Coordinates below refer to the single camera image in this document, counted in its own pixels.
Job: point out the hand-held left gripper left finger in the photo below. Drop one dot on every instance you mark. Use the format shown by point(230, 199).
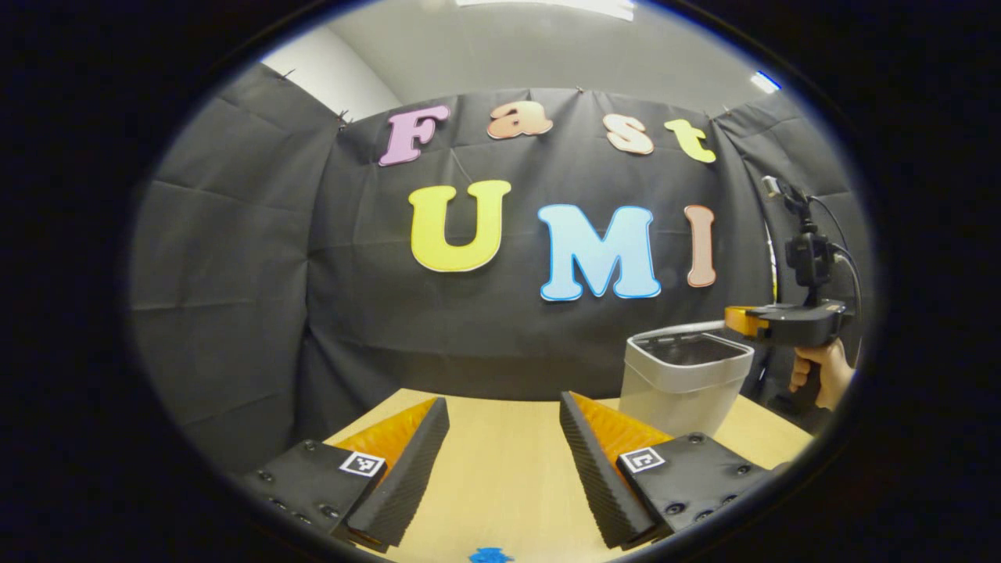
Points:
point(410, 477)

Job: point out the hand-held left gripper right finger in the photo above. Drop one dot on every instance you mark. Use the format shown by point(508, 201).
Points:
point(596, 477)

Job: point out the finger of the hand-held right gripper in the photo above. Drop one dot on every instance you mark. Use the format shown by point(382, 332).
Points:
point(751, 322)

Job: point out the grey desktop garbage bin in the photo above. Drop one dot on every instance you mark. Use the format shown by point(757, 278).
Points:
point(672, 399)

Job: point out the blue paper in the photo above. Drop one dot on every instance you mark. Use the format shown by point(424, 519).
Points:
point(491, 556)

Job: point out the wooden desktop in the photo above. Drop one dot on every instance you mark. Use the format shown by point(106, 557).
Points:
point(500, 469)

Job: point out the small ceiling light panel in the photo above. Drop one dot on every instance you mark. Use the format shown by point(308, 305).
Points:
point(766, 81)

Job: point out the large ceiling light panel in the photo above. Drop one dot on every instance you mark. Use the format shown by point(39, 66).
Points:
point(547, 6)

